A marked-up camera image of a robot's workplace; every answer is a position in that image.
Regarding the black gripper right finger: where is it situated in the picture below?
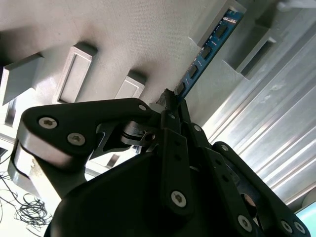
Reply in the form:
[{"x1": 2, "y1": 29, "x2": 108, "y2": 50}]
[{"x1": 179, "y1": 98, "x2": 311, "y2": 237}]

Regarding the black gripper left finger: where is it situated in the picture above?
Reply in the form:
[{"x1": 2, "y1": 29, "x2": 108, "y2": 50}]
[{"x1": 18, "y1": 88, "x2": 196, "y2": 216}]

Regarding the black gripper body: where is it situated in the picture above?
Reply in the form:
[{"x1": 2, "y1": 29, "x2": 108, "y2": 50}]
[{"x1": 48, "y1": 117, "x2": 235, "y2": 237}]

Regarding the blue RAM stick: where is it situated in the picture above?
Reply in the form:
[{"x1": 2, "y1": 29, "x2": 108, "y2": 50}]
[{"x1": 174, "y1": 9, "x2": 245, "y2": 101}]

